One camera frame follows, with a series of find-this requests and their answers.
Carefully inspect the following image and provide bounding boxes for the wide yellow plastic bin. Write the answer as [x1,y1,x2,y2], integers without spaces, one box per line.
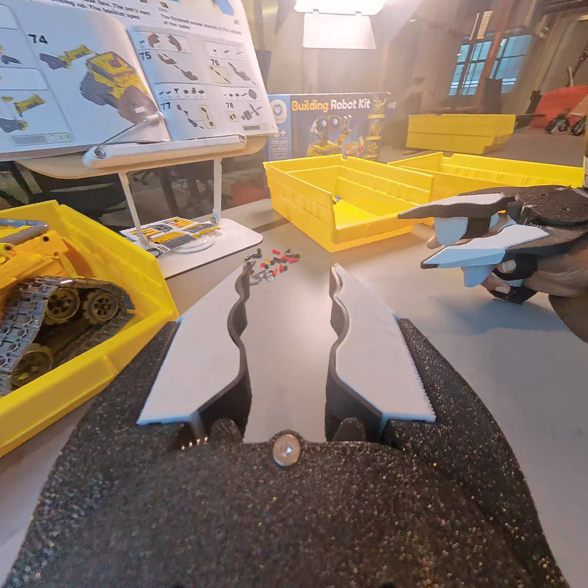
[263,154,435,253]

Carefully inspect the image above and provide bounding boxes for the pile of small building parts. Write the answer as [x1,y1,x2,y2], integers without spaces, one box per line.
[243,248,301,285]

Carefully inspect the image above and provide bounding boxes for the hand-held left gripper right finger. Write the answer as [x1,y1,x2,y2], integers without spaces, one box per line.
[325,263,437,443]

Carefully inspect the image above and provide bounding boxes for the black office chair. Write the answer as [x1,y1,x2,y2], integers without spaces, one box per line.
[0,161,120,221]

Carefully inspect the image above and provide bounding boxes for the robot kit box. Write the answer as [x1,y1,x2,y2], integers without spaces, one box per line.
[266,92,392,162]

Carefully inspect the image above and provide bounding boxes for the printed task sheet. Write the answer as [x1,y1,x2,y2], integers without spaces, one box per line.
[55,0,251,47]

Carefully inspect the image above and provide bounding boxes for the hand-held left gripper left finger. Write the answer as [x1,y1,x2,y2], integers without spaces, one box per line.
[137,264,252,443]

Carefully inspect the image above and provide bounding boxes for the instruction booklet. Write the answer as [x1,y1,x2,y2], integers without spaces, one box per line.
[0,0,278,161]

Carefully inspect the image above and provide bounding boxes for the studio light panel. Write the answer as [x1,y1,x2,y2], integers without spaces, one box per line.
[294,0,389,50]

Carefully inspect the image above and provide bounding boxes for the yellow black sticker sheet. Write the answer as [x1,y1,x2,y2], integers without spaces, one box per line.
[120,216,222,253]

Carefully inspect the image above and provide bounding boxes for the deep yellow plastic bin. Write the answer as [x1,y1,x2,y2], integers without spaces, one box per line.
[0,200,179,458]

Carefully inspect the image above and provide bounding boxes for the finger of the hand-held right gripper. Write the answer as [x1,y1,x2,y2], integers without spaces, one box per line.
[420,224,550,288]
[397,192,516,245]

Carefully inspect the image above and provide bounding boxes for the yellow tracked toy robot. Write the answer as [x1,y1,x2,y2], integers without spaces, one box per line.
[0,218,137,398]

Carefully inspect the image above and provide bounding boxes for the red wheeled cart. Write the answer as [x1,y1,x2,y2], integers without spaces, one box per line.
[541,85,588,135]

